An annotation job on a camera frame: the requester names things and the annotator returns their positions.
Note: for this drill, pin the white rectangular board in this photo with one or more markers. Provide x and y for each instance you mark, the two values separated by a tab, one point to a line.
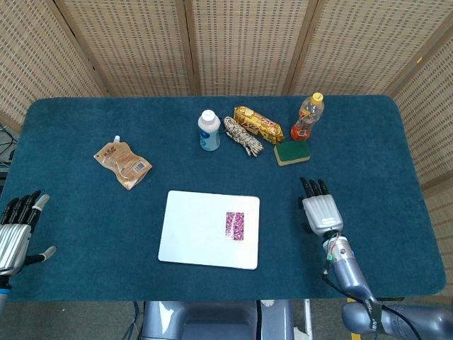
194	230

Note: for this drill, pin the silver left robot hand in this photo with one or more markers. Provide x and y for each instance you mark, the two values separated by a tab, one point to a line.
12	237

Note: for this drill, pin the yellow biscuit packet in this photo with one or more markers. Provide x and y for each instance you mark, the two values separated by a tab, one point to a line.
260	124

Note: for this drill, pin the green and yellow sponge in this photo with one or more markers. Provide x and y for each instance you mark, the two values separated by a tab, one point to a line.
293	152

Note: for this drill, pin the woven folding screen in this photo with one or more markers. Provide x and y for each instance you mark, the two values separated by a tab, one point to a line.
247	42

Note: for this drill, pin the teal felt table cover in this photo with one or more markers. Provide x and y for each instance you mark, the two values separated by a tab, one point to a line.
88	241

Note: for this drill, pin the brown spout pouch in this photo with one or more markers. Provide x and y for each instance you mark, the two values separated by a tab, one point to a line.
122	163

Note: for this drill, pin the orange drink bottle yellow cap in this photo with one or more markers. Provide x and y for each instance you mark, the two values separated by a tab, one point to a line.
306	120

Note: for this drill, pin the grey robot torso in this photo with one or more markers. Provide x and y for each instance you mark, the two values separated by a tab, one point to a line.
212	320

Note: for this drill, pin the white milk bottle blue label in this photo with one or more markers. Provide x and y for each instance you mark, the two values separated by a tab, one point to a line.
209	132

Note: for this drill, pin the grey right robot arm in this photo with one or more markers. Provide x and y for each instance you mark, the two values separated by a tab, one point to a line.
348	265

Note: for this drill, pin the pink patterned packet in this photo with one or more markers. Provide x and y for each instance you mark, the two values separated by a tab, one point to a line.
235	226

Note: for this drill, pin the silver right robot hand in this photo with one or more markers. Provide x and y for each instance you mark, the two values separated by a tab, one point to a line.
322	212

